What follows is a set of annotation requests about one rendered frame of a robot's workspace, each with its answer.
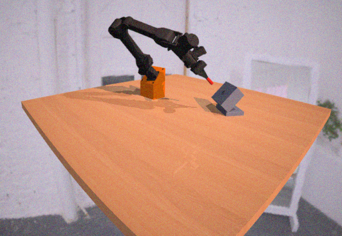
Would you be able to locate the grey flat panel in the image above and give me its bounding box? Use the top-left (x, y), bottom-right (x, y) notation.
top-left (211, 81), bottom-right (244, 116)

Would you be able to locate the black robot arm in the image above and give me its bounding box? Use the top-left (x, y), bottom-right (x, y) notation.
top-left (108, 17), bottom-right (207, 81)

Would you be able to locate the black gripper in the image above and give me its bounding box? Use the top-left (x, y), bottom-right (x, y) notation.
top-left (179, 50), bottom-right (208, 79)

